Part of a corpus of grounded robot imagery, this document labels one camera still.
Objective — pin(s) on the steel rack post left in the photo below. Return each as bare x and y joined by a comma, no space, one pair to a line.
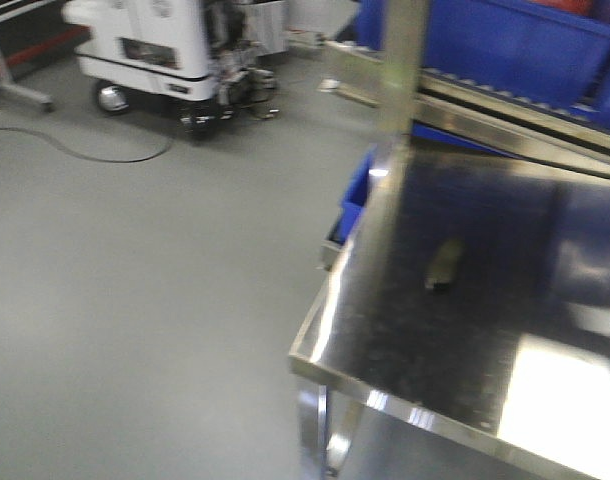
404,30

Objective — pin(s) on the small blue bin under table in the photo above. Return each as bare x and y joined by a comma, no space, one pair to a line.
353,200

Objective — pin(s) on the steel roller conveyor shelf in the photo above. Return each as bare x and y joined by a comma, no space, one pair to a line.
480,114

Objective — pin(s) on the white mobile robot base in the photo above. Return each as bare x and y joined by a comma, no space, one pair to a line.
202,56

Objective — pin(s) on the grey brake pad left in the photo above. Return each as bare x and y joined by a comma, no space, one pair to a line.
442,269

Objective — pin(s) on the large blue bin left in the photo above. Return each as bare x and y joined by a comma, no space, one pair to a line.
545,54

